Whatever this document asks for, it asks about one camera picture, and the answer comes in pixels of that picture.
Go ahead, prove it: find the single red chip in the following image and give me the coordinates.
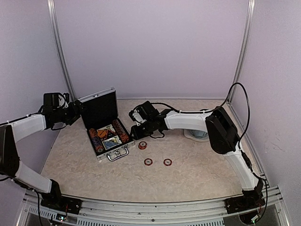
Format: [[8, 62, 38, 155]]
[[163, 159, 172, 166]]

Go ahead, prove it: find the chip row right in case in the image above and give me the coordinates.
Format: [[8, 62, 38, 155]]
[[112, 120, 129, 143]]

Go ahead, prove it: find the blue playing card deck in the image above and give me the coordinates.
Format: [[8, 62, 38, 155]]
[[102, 136, 122, 150]]

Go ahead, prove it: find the aluminium corner post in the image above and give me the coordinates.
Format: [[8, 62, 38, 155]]
[[225, 0, 256, 103], [47, 0, 76, 101]]

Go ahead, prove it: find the aluminium poker case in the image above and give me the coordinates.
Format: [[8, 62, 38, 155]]
[[78, 88, 135, 162]]

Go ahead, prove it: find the left aluminium corner post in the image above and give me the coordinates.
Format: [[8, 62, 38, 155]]
[[47, 0, 76, 101]]

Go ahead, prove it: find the red card deck in case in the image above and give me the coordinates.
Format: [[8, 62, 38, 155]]
[[97, 125, 115, 137]]

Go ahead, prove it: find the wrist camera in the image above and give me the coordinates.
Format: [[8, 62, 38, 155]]
[[129, 109, 145, 125], [58, 93, 70, 108]]

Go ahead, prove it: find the triangular all-in button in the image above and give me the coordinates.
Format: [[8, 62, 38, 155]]
[[105, 129, 117, 139]]

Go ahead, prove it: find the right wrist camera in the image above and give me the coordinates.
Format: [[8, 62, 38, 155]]
[[129, 109, 145, 125]]

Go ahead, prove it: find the chip row in case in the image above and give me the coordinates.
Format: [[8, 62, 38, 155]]
[[89, 128, 104, 154], [112, 120, 129, 143]]

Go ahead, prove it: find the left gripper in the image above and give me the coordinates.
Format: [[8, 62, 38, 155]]
[[54, 99, 88, 125]]

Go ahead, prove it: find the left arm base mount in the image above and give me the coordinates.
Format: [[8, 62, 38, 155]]
[[41, 194, 82, 215]]

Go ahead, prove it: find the right aluminium corner post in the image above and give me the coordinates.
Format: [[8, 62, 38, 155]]
[[225, 0, 256, 103]]

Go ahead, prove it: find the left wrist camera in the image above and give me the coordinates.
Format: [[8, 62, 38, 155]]
[[58, 93, 70, 108]]

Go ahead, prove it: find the chip row left in case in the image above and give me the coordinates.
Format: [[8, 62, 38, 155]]
[[89, 128, 104, 154]]

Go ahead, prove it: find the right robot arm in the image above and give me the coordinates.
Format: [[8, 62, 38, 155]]
[[129, 101, 264, 209]]

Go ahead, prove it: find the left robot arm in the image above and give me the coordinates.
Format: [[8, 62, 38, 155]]
[[0, 92, 81, 210]]

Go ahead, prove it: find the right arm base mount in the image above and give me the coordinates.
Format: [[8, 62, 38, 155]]
[[224, 194, 266, 214]]

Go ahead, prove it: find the orange round button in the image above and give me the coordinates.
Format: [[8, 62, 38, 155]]
[[97, 129, 107, 138]]

